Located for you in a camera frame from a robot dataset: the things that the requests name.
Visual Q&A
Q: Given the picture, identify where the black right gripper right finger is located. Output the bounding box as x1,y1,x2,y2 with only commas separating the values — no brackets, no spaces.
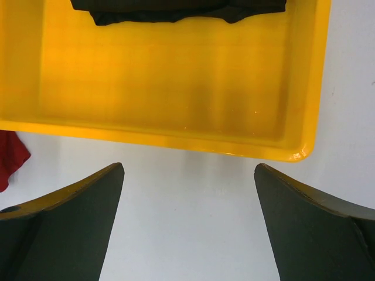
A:
254,163,374,280

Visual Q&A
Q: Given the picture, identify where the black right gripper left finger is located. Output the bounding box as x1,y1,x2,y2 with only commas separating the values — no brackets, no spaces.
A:
1,163,124,280

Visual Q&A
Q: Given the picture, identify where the red t shirt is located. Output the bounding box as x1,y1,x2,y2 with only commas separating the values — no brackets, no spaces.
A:
1,130,31,192

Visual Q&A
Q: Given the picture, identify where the yellow plastic tray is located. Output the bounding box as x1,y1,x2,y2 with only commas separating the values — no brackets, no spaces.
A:
1,1,331,162

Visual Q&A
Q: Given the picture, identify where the rolled black t shirt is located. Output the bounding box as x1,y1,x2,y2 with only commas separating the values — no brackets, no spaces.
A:
71,0,287,26

